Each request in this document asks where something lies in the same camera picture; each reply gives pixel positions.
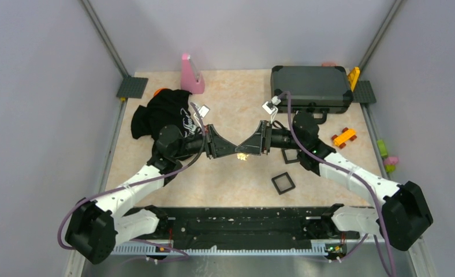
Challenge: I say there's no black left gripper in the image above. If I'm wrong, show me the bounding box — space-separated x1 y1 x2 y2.
173 123 237 158

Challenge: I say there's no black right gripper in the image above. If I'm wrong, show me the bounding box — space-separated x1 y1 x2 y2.
236 119 304 155

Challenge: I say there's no small gold brooch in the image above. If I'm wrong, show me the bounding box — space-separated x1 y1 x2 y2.
237 153 249 161

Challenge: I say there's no black square frame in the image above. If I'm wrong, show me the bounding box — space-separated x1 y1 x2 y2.
271 172 296 195
281 149 300 164

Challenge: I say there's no black printed t-shirt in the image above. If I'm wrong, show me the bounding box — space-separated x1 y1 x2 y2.
130 88 197 140

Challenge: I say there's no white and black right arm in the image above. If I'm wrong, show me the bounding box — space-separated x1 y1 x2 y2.
235 112 434 251

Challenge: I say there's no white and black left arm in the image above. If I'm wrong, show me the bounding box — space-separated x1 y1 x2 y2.
58 125 237 265

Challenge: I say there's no pink wedge stand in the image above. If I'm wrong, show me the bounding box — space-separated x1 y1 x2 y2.
180 53 205 94

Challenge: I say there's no orange toy car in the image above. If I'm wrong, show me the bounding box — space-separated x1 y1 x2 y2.
331 128 357 149

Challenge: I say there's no black hard carrying case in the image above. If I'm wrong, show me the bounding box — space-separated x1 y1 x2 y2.
270 65 354 125

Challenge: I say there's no dark grey baseplate left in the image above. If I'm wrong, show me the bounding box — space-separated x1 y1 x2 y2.
116 76 149 99

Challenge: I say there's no dark grey baseplate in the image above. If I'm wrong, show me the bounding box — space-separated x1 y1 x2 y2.
116 76 149 99
353 80 376 104

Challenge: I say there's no salmon toy block behind case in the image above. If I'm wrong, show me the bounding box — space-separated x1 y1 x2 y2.
321 62 337 67

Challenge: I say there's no yellow toy piece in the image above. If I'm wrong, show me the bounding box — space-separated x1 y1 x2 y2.
347 67 360 91

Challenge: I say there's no dark grey baseplate right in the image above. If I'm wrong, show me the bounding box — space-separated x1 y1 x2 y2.
353 80 376 104

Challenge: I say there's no pink toy block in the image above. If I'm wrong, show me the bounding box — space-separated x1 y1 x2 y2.
383 156 400 173

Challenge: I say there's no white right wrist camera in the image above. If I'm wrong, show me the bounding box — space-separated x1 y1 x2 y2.
262 96 281 122

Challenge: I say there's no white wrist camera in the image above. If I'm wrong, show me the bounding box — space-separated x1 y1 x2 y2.
262 96 281 122
193 103 210 119

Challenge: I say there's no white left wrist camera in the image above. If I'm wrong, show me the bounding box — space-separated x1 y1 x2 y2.
193 103 210 119

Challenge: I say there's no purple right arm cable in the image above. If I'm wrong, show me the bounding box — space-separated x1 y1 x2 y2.
277 91 398 277

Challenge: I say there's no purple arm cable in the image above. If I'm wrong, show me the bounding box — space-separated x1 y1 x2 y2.
57 102 208 264
277 91 398 277

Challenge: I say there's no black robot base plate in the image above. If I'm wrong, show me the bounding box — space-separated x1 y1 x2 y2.
137 207 361 250

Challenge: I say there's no aluminium frame rail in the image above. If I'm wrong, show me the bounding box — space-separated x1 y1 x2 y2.
74 216 424 257

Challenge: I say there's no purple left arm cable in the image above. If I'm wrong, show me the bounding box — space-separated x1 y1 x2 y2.
57 102 208 264

